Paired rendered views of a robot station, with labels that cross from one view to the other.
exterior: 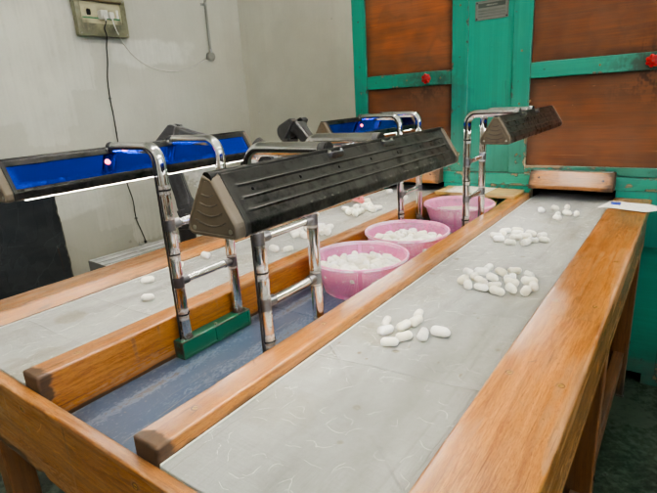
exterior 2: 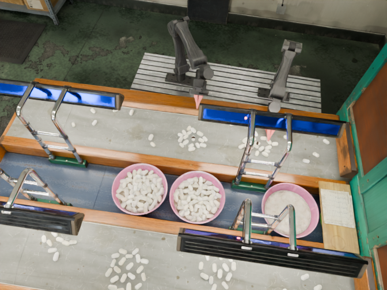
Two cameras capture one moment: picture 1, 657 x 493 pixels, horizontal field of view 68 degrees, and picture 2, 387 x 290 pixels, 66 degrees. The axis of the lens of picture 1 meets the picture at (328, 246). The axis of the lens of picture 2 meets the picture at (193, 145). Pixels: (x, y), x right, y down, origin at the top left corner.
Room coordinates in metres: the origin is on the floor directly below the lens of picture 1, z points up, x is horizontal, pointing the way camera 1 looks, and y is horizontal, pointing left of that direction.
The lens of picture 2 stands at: (1.20, -0.69, 2.11)
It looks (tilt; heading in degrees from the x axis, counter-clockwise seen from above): 59 degrees down; 59
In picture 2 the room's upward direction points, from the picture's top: 3 degrees clockwise
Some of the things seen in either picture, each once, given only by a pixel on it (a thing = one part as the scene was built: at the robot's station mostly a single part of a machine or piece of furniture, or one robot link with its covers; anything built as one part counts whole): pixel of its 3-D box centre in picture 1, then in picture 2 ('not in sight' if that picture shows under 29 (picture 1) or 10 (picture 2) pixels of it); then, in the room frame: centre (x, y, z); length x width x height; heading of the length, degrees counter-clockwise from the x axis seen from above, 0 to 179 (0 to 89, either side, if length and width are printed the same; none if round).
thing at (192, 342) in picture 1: (179, 240); (60, 127); (1.05, 0.33, 0.90); 0.20 x 0.19 x 0.45; 143
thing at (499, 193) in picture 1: (478, 192); (337, 215); (2.03, -0.64, 0.77); 0.33 x 0.15 x 0.01; 53
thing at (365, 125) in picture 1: (371, 125); (270, 117); (1.89, -0.19, 1.08); 0.62 x 0.08 x 0.07; 143
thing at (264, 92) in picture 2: not in sight; (274, 90); (2.28, 0.15, 0.71); 0.20 x 0.07 x 0.08; 140
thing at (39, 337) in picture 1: (291, 242); (175, 136); (1.57, 0.12, 0.73); 1.81 x 0.30 x 0.02; 143
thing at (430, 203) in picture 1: (459, 214); (287, 212); (1.85, -0.51, 0.72); 0.27 x 0.27 x 0.10
